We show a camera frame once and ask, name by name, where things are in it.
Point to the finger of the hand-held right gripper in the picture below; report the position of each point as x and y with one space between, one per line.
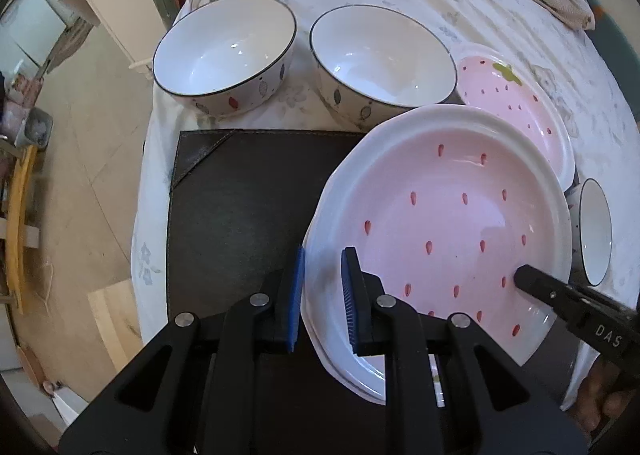
535 282

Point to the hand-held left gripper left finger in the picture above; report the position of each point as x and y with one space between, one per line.
298 295

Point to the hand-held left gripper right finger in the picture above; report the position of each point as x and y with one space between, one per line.
348 295

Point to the white cup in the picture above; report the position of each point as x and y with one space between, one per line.
595 230

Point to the large pink strawberry plate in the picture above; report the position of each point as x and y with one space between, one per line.
450 215

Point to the small pink strawberry plate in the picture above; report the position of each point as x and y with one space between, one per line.
500 90

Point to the white fish-print bowl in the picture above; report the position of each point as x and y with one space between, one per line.
380 60
220 50

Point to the person's right hand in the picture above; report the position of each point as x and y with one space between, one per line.
595 400

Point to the dark brown leather mat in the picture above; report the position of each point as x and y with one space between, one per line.
240 215

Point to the yellow wooden rack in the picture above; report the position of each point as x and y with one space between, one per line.
22 215

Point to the grey waste bin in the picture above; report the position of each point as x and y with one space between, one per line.
37 130

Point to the cream bedside cabinet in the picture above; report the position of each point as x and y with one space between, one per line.
120 20

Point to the pink patterned bag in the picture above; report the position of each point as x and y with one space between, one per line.
20 90

